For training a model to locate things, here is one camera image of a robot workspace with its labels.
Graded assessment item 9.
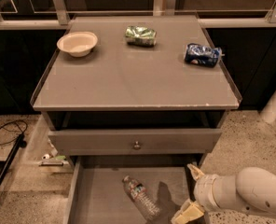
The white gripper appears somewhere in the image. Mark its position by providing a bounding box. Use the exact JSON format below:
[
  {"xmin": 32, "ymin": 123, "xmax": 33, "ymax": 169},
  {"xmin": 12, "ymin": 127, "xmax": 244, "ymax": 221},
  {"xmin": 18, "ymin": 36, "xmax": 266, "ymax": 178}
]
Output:
[{"xmin": 171, "ymin": 163, "xmax": 220, "ymax": 224}]

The clear plastic water bottle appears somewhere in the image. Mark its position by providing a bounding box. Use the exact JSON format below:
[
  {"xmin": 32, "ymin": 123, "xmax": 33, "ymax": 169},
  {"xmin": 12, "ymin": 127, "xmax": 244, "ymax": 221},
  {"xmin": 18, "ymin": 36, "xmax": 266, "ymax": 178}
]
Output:
[{"xmin": 122, "ymin": 175, "xmax": 160, "ymax": 221}]

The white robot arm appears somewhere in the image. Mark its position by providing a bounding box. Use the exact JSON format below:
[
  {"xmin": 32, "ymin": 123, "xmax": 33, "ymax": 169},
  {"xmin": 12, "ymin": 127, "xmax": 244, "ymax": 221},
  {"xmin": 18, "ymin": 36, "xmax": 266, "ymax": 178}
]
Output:
[{"xmin": 172, "ymin": 164, "xmax": 276, "ymax": 224}]

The brass drawer knob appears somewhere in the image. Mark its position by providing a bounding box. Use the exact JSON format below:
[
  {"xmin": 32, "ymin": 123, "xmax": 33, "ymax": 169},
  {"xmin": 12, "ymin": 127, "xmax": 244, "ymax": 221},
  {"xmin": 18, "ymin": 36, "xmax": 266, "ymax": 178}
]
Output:
[{"xmin": 132, "ymin": 141, "xmax": 141, "ymax": 150}]

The grey open middle drawer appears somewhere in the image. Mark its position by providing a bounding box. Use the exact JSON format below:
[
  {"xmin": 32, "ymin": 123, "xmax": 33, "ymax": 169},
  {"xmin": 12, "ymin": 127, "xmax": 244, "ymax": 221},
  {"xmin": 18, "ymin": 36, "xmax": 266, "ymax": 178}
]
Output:
[{"xmin": 62, "ymin": 155, "xmax": 194, "ymax": 224}]

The grey cabinet with counter top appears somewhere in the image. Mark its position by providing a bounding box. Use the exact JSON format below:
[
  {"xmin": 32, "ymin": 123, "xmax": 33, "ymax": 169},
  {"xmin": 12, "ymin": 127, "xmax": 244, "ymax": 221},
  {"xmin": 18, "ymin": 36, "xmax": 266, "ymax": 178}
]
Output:
[{"xmin": 30, "ymin": 14, "xmax": 242, "ymax": 170}]

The grey top drawer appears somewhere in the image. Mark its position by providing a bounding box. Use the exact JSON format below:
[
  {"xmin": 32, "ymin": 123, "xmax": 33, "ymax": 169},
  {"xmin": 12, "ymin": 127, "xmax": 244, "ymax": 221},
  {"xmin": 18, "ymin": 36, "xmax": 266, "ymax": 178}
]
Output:
[{"xmin": 48, "ymin": 129, "xmax": 221, "ymax": 156}]

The crushed blue soda can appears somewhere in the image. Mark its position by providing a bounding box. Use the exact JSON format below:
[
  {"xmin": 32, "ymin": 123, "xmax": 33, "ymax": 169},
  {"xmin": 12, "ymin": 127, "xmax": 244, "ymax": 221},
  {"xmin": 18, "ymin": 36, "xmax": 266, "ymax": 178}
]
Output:
[{"xmin": 184, "ymin": 43, "xmax": 223, "ymax": 67}]

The small clutter on floor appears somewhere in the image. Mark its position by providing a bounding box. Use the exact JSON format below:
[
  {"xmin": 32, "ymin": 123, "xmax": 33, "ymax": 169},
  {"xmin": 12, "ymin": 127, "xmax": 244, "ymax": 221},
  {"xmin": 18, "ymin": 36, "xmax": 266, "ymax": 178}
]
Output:
[{"xmin": 39, "ymin": 147, "xmax": 68, "ymax": 166}]

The crushed green soda can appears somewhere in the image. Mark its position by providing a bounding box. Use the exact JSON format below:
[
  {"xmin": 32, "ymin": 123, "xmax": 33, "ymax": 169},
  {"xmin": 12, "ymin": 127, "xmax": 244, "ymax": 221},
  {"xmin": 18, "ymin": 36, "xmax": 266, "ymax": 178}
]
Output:
[{"xmin": 125, "ymin": 26, "xmax": 157, "ymax": 47}]

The black metal stand leg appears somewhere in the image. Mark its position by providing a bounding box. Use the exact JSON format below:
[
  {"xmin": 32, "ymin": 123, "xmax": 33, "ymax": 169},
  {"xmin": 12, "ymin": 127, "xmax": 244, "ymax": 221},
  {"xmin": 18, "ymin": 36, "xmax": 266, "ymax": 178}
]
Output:
[{"xmin": 0, "ymin": 133, "xmax": 27, "ymax": 186}]

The white paper bowl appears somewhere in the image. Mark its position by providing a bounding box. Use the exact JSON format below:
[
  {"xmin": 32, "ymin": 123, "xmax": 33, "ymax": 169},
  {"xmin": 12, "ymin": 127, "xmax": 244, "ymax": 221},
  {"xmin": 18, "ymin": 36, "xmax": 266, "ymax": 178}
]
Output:
[{"xmin": 57, "ymin": 32, "xmax": 98, "ymax": 58}]

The silver metal railing frame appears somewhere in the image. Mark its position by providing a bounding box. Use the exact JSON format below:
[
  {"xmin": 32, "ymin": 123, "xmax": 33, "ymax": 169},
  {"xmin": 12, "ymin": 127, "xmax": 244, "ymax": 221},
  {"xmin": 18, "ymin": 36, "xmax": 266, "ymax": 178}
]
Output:
[{"xmin": 0, "ymin": 0, "xmax": 276, "ymax": 25}]

